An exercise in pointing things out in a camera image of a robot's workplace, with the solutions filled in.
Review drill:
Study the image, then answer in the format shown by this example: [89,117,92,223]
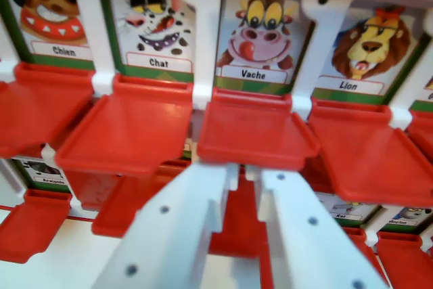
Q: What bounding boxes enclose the red flap under dog card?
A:
[0,62,96,160]

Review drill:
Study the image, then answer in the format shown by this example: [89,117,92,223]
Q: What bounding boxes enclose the red flap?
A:
[0,189,74,265]
[196,87,321,172]
[306,97,433,207]
[53,74,195,177]
[0,62,96,160]

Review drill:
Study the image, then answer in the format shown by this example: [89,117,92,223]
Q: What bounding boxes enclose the dog picture card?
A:
[0,0,96,70]

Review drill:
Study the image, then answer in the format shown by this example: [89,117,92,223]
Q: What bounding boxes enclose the red and white game board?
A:
[0,0,433,289]

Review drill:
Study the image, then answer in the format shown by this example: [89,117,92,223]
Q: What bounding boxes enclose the red flap under cat card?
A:
[53,74,195,177]

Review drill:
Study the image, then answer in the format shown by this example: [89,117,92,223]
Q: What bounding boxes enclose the cat picture card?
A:
[96,0,198,83]

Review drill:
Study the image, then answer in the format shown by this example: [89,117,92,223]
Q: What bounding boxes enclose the red flap under spider card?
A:
[0,189,74,265]

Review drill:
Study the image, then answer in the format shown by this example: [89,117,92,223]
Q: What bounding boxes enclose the lion picture card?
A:
[311,6,431,106]

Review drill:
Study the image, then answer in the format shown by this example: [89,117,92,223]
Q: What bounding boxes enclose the cow picture card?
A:
[214,0,315,95]

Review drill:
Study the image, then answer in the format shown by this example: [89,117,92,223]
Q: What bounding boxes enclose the red flap under lion card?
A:
[306,97,433,207]

